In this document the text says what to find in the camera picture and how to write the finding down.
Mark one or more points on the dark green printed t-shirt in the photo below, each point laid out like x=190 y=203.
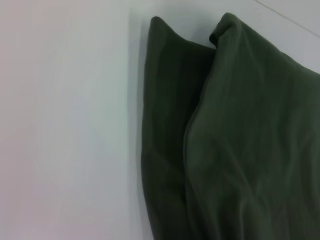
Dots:
x=237 y=137

